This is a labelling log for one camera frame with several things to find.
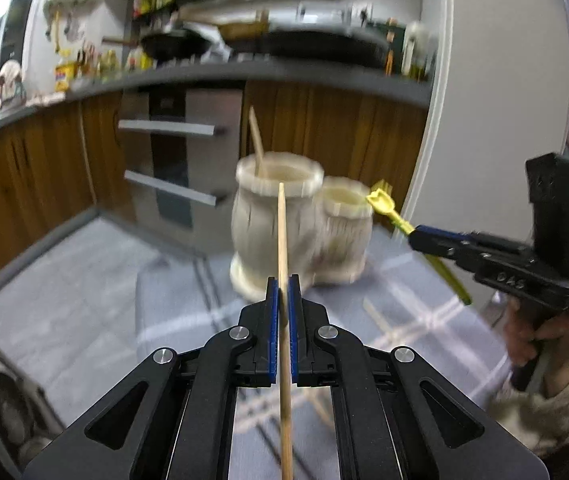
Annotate grey kitchen countertop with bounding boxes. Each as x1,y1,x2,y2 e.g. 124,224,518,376
0,57,433,148

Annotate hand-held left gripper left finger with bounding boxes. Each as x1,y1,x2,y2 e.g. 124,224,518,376
22,275,280,480

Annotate white kettle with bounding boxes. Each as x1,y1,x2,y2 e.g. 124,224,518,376
403,20,438,79

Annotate cream ceramic utensil holder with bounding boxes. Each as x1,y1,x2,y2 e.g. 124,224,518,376
229,151,375,297

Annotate person's right forearm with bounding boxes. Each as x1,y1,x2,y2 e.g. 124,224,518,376
487,340,569,458

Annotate wooden base cabinets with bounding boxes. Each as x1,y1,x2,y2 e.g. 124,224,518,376
0,82,432,301

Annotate black griddle with grey lid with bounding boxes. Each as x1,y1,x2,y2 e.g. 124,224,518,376
263,29,391,69

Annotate brown cooking pot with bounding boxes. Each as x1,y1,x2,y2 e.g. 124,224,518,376
218,9,271,44

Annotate yellow plastic spoon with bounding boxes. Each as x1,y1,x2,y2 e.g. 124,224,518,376
367,182,472,307

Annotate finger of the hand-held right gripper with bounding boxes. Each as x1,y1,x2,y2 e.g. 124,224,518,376
413,226,536,262
408,236,486,274

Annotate built-in steel oven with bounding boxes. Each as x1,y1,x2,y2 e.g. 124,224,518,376
117,87,242,252

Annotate yellow cooking oil bottle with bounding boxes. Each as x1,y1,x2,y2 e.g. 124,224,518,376
54,61,76,92

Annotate person's right hand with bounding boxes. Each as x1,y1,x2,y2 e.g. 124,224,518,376
504,302,569,397

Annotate black frying pan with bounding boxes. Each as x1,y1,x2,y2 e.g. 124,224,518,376
102,29,214,59

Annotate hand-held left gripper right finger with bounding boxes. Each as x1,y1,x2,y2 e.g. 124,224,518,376
288,274,550,480

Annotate grey plaid tablecloth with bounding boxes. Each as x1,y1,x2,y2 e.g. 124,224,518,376
134,220,515,480

